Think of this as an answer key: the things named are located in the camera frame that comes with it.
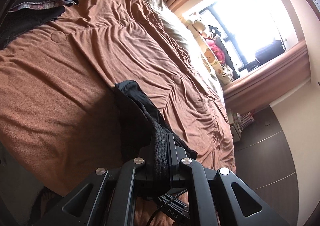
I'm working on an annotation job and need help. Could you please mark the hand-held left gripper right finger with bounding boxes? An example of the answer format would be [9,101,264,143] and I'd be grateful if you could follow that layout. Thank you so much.
[168,133,293,226]

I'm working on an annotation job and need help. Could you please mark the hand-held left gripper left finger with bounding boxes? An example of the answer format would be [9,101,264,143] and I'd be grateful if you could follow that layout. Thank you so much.
[32,141,154,226]

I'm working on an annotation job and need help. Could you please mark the black pants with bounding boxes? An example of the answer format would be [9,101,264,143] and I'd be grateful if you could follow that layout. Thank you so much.
[114,80,198,191]

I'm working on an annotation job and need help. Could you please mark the white bedside items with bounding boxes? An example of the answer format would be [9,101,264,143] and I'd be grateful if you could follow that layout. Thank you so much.
[229,108,243,142]

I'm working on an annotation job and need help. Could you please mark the rack of small items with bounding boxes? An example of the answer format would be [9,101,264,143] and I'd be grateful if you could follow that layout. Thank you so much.
[232,111,256,127]

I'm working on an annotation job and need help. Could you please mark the brown blanket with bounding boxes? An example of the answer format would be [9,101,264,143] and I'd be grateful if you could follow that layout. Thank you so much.
[0,0,237,191]

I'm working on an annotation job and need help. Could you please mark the bear print cushion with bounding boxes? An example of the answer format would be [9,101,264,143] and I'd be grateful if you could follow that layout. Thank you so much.
[200,46,234,85]

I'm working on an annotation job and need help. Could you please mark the grey long plush toy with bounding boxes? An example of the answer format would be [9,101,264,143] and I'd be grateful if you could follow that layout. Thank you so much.
[215,36,241,82]

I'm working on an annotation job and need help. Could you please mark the red plush toy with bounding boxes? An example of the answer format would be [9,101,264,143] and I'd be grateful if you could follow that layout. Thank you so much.
[206,39,225,60]

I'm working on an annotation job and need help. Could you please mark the black cat plush toy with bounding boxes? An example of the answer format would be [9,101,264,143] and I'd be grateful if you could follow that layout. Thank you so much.
[206,24,223,39]

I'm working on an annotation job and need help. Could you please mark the beige plush toy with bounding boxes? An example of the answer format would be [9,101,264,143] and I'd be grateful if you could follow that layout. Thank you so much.
[184,13,210,39]

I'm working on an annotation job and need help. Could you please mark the black framed window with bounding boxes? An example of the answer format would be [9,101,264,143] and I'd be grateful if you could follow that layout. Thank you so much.
[182,0,300,74]

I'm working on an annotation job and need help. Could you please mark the thin black cable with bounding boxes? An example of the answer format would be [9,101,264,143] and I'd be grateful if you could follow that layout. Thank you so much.
[147,187,189,226]

